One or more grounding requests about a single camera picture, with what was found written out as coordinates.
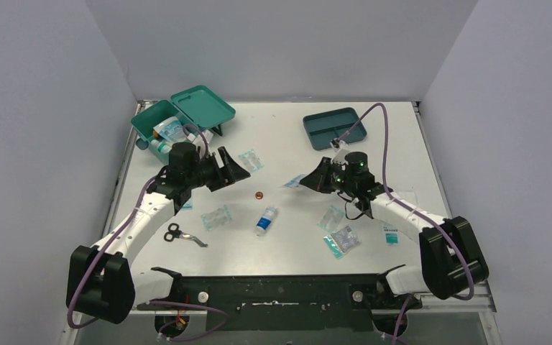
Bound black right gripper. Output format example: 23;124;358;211
302;157;359;194

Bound small white plastic bottle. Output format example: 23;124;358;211
149;139;172;155

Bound blue cotton swab bag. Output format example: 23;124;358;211
153;116;187;142

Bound blue packet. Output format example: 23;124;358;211
283;174;306;188

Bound teal packet under right arm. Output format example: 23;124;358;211
382;223;400;246

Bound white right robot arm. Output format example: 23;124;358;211
300;152;489;308

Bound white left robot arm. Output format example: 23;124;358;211
65;142;251;328

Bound teal medicine kit box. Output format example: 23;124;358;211
131;85;236;163

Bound bandage strip pack upper centre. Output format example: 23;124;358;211
238;149;265;173

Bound bandage strip pack right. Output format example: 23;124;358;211
317;205;345;233

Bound bandage strip pack near scissors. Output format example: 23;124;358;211
201;205;232;231

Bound dark teal divided tray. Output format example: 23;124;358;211
302;107;359;151

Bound teal medical gauze packet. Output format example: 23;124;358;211
181;200;193;210

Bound blue white bandage roll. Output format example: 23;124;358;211
255;206;278;236

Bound clear bag teal edge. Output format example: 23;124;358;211
323;226;362;259

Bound white gauze pad pack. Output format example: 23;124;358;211
393;190;418;209

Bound black handled bandage scissors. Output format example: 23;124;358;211
163;223;208;248

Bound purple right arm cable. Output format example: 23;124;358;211
335;102;476;345

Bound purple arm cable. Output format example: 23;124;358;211
335;102;476;345
66;124;231;343

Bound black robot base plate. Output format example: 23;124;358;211
140;274;422;333

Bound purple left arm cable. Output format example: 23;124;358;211
66;124;231;343

